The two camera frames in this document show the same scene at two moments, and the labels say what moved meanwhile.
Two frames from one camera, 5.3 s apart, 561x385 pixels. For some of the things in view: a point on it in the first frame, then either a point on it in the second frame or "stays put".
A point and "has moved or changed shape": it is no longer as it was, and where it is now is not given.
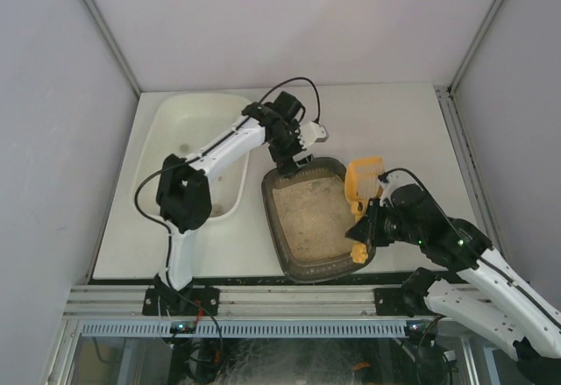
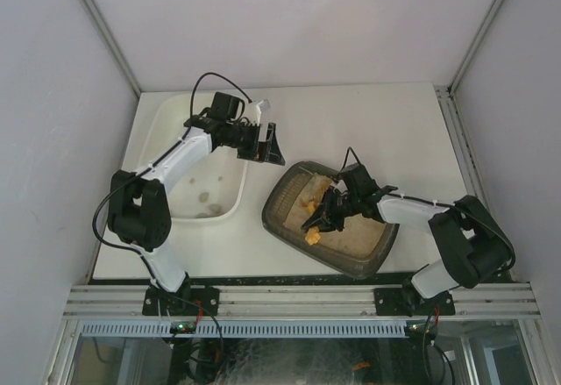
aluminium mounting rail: [126, 303] stays put
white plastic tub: [180, 124] stays put
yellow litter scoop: [362, 177] → [316, 192]
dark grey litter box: [308, 216] has moved or changed shape
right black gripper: [373, 225] → [340, 203]
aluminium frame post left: [102, 23] stays put
